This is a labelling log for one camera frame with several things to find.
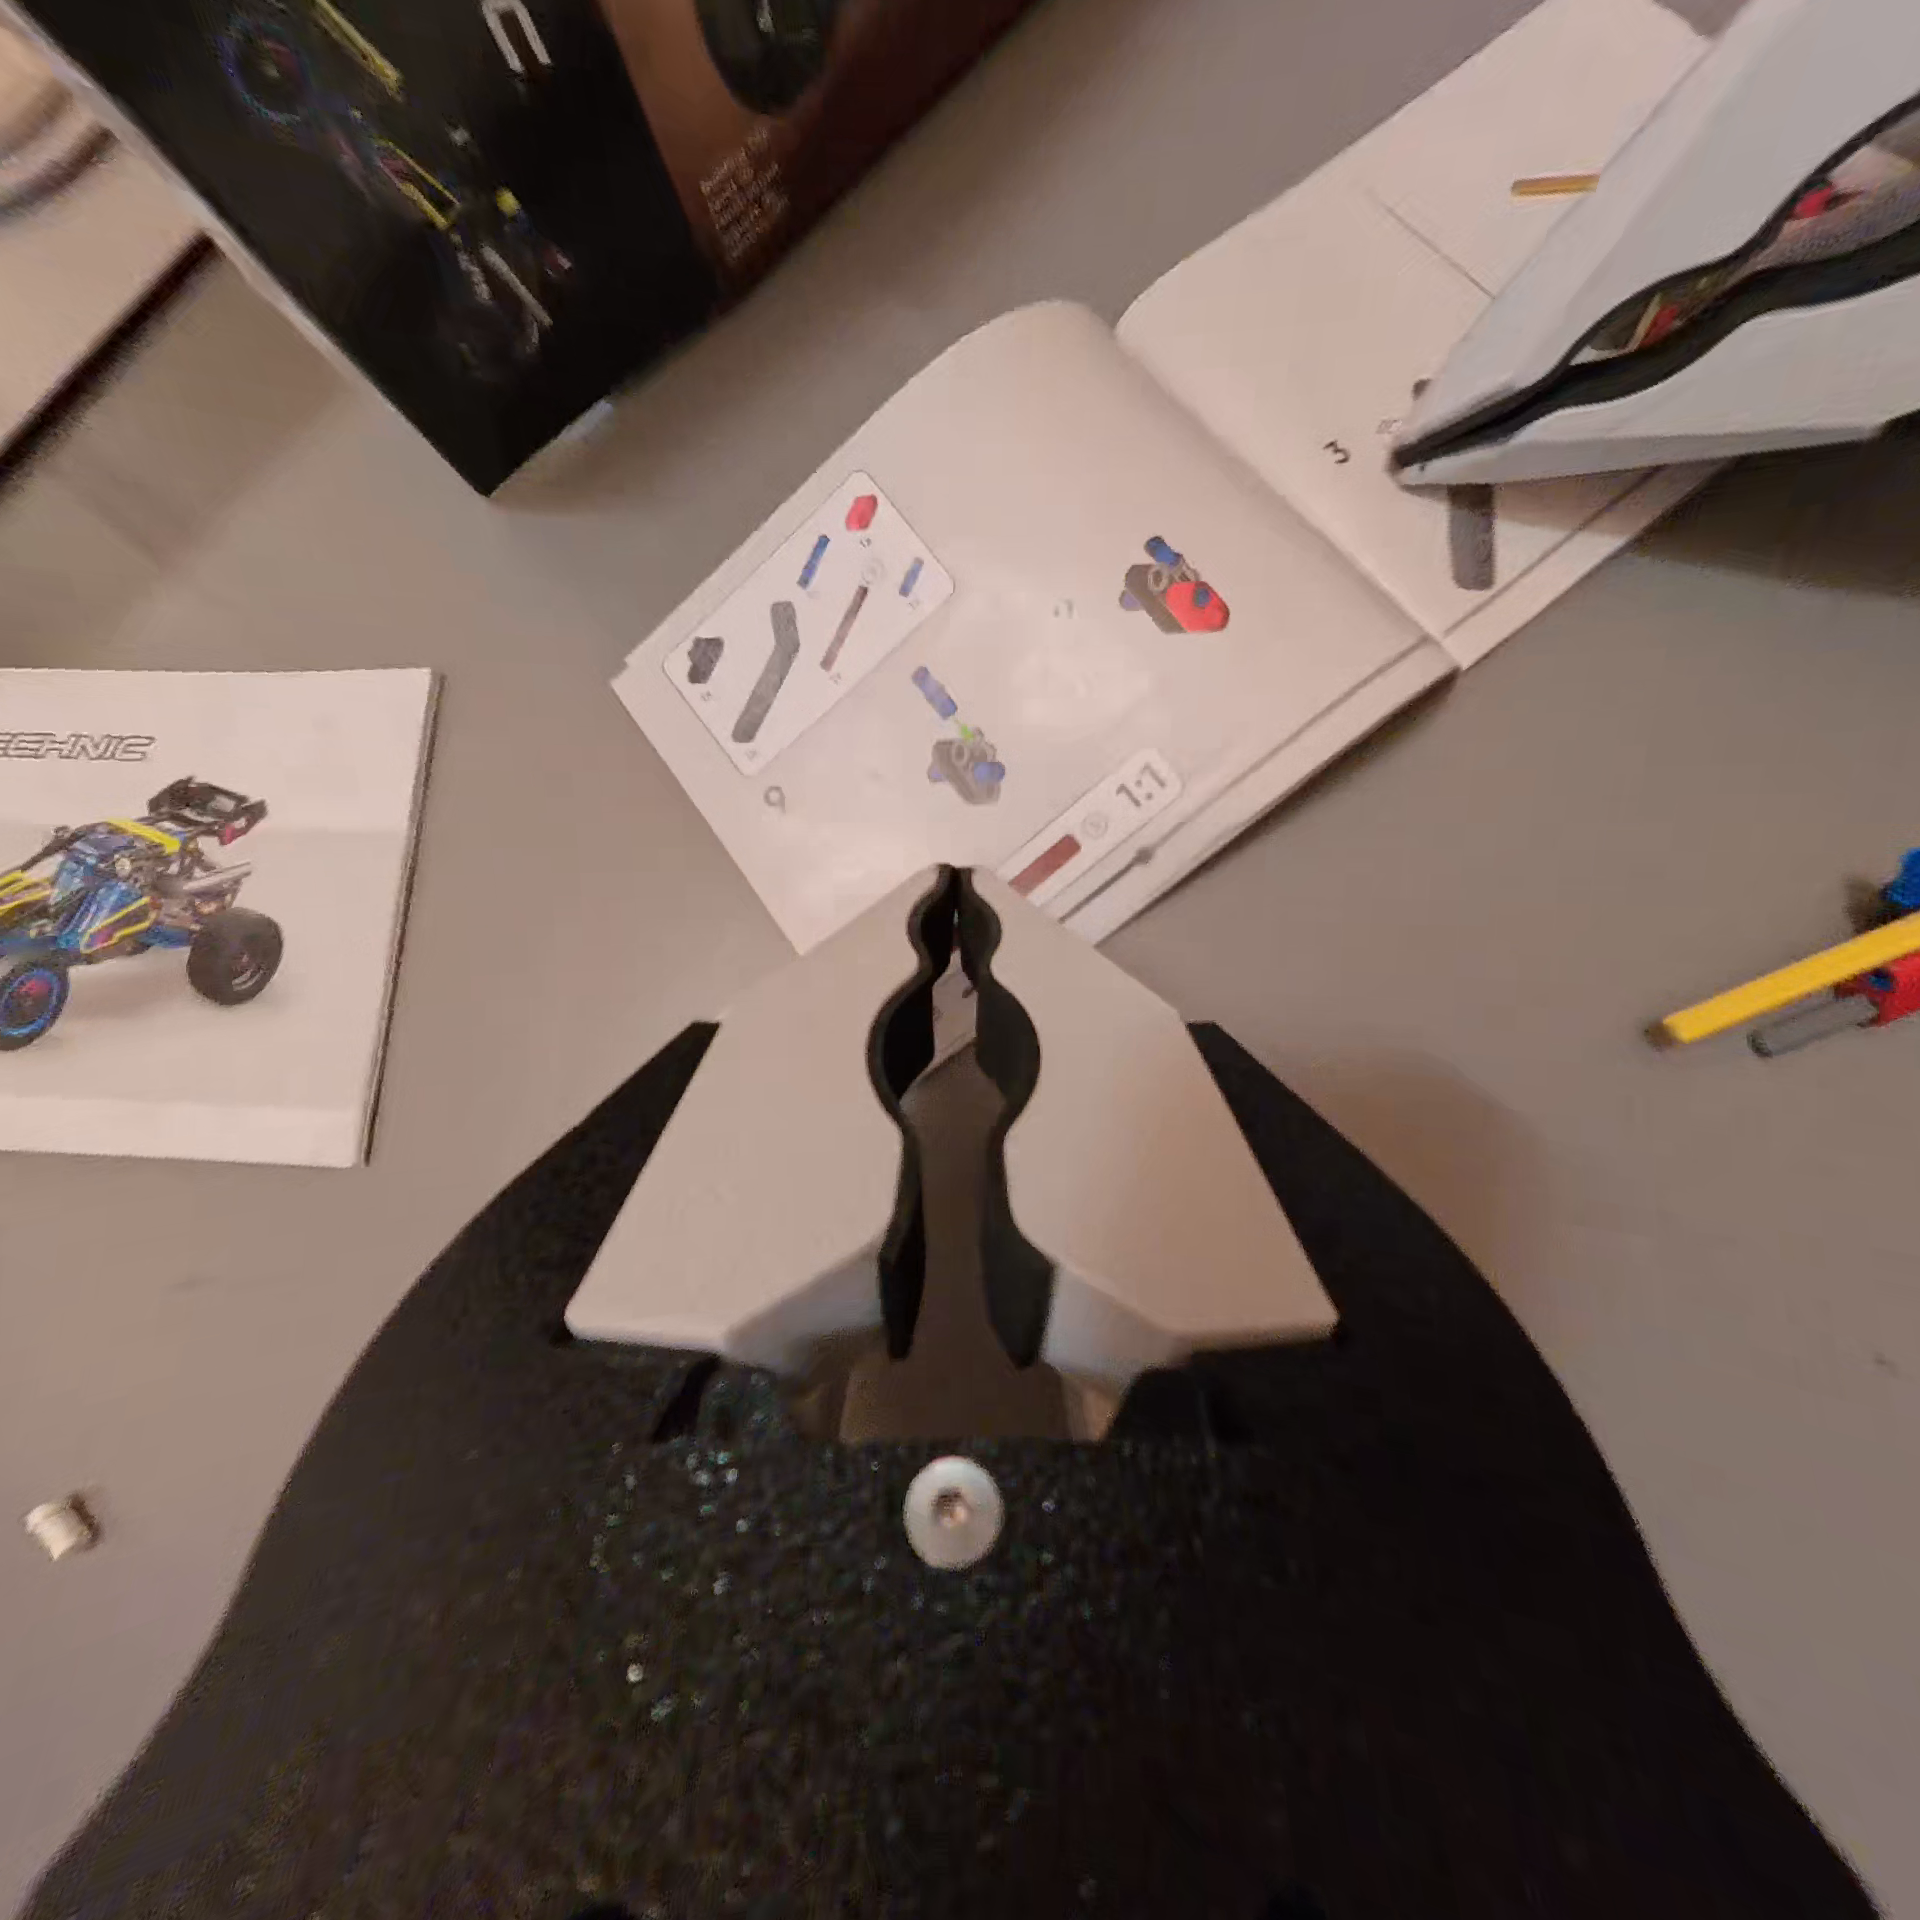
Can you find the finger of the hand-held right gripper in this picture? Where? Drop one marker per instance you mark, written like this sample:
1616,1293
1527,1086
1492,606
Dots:
1695,181
1769,376

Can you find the black lego set box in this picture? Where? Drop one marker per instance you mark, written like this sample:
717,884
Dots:
375,225

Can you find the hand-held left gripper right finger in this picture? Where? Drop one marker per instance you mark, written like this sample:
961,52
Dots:
1155,1171

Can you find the yellow beam lego assembly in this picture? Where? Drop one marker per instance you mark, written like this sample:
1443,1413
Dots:
1785,982

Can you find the closed lego instruction booklet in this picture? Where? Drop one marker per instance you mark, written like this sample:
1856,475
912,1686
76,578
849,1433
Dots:
224,931

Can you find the open lego instruction booklet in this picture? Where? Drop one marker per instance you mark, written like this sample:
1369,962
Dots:
1080,494

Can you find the small white lego piece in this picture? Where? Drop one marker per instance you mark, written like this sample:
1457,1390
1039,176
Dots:
59,1526

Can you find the small red lego piece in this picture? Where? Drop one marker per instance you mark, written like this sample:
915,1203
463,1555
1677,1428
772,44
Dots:
1818,198

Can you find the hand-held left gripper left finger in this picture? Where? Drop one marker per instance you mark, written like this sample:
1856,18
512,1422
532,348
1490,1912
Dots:
751,1171

